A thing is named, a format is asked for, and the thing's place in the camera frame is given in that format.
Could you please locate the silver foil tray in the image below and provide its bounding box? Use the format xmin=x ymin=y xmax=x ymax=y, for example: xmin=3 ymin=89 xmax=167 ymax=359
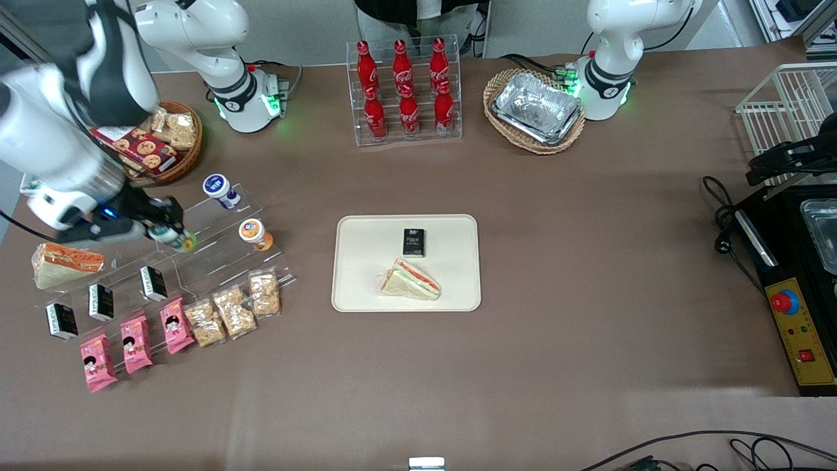
xmin=492 ymin=72 xmax=583 ymax=146

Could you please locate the clear acrylic bottle rack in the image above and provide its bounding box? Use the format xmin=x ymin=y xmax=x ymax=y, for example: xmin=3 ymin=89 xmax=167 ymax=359
xmin=346 ymin=34 xmax=464 ymax=147

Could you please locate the long black cable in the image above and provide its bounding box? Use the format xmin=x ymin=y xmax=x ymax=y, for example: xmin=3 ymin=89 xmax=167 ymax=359
xmin=579 ymin=430 xmax=837 ymax=471

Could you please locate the brown round wicker basket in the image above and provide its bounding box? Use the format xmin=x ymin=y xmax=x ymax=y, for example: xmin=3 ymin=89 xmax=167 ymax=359
xmin=121 ymin=100 xmax=203 ymax=186

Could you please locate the pink snack pack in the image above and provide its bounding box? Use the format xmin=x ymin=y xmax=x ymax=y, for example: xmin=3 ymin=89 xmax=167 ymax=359
xmin=79 ymin=334 xmax=119 ymax=393
xmin=120 ymin=315 xmax=154 ymax=375
xmin=159 ymin=298 xmax=196 ymax=355

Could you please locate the wrapped triangle sandwich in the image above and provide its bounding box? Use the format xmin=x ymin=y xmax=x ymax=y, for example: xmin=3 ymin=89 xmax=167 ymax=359
xmin=378 ymin=258 xmax=442 ymax=302
xmin=31 ymin=243 xmax=105 ymax=290

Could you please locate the red cola bottle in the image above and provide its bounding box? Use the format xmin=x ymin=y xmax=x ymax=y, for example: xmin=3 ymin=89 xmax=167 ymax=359
xmin=364 ymin=86 xmax=388 ymax=140
xmin=430 ymin=37 xmax=451 ymax=89
xmin=356 ymin=41 xmax=380 ymax=96
xmin=434 ymin=82 xmax=454 ymax=133
xmin=392 ymin=39 xmax=414 ymax=92
xmin=399 ymin=85 xmax=420 ymax=136

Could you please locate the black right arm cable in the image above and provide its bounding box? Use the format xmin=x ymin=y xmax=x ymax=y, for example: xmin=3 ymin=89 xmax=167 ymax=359
xmin=0 ymin=209 xmax=56 ymax=244

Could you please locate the looped black cable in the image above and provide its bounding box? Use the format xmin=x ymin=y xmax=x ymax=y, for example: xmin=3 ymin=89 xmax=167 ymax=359
xmin=729 ymin=437 xmax=795 ymax=471

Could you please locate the blue lid gum bottle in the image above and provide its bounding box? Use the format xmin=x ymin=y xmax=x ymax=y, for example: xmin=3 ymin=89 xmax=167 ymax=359
xmin=202 ymin=173 xmax=241 ymax=210

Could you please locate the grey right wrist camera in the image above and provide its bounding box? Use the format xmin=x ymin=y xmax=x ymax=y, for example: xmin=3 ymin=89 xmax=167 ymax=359
xmin=62 ymin=219 xmax=148 ymax=249

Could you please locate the black sealing machine yellow panel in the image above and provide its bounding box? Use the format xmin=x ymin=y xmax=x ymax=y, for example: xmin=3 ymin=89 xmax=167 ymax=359
xmin=732 ymin=186 xmax=837 ymax=398

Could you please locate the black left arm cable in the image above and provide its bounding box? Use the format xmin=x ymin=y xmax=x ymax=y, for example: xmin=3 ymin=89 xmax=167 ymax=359
xmin=644 ymin=0 xmax=697 ymax=52

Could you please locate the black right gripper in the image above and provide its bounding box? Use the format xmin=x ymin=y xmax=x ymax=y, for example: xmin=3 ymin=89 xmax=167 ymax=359
xmin=124 ymin=195 xmax=192 ymax=244

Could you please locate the green lid gum bottle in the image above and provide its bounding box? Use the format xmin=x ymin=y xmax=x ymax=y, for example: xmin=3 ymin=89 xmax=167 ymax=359
xmin=149 ymin=224 xmax=197 ymax=253

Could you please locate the white wire rack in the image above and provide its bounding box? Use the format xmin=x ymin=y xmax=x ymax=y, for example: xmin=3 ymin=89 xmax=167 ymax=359
xmin=736 ymin=62 xmax=837 ymax=197

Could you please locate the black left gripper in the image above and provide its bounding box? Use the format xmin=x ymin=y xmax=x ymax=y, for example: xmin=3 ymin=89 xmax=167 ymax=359
xmin=745 ymin=128 xmax=837 ymax=188

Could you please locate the red cookie box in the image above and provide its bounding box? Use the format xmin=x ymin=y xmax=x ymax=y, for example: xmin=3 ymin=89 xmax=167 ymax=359
xmin=92 ymin=126 xmax=178 ymax=173

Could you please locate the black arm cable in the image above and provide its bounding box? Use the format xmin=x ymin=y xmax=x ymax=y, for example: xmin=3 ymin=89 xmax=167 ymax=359
xmin=0 ymin=209 xmax=56 ymax=244
xmin=644 ymin=0 xmax=697 ymax=52

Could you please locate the cream plastic tray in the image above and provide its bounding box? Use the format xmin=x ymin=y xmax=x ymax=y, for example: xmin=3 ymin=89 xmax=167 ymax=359
xmin=331 ymin=214 xmax=483 ymax=313

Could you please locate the person in black clothes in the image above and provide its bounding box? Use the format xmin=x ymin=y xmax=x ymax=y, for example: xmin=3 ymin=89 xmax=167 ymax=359
xmin=353 ymin=0 xmax=490 ymax=41

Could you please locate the clear acrylic stepped gum stand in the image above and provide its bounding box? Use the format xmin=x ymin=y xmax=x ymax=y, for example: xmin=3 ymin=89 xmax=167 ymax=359
xmin=148 ymin=184 xmax=284 ymax=290

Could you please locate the grey connector box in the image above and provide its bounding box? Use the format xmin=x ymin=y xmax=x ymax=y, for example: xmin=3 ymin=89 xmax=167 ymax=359
xmin=262 ymin=69 xmax=293 ymax=100

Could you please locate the orange gum bottle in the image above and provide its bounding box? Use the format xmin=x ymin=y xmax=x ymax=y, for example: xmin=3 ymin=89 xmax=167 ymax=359
xmin=237 ymin=218 xmax=273 ymax=251

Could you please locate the light oval wicker basket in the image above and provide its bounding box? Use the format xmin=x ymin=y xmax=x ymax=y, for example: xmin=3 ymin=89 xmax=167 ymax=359
xmin=483 ymin=68 xmax=587 ymax=156

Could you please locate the black power cable with plug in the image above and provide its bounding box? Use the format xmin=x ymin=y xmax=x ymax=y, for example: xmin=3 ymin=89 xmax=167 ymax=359
xmin=702 ymin=175 xmax=766 ymax=295

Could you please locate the clear acrylic stepped snack stand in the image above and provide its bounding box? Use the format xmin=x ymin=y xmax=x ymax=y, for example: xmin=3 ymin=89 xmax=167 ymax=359
xmin=39 ymin=249 xmax=298 ymax=367

